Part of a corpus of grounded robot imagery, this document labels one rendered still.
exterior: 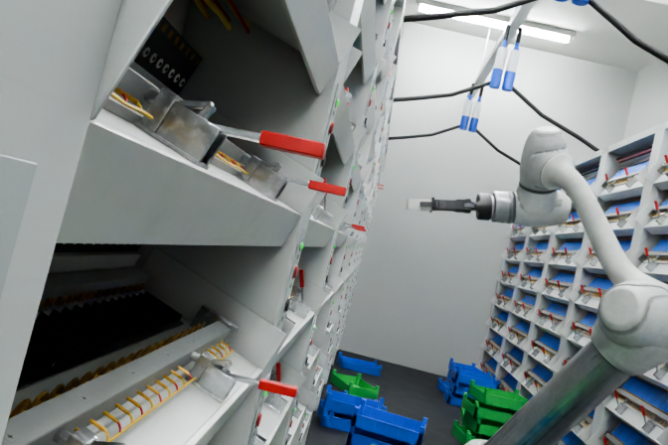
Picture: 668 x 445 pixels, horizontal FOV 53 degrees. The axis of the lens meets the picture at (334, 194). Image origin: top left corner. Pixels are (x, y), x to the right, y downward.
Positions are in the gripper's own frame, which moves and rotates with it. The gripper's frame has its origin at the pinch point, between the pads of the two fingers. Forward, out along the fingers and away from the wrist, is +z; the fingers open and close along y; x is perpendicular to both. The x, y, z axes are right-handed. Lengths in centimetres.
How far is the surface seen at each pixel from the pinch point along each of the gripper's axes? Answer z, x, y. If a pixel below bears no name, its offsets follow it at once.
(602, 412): -84, -77, 100
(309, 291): 26, -23, -40
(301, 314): 26, -26, -57
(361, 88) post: 15.9, 23.4, -39.5
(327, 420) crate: 32, -98, 147
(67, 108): 21, -8, -172
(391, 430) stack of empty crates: 3, -88, 96
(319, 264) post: 24.0, -16.5, -39.6
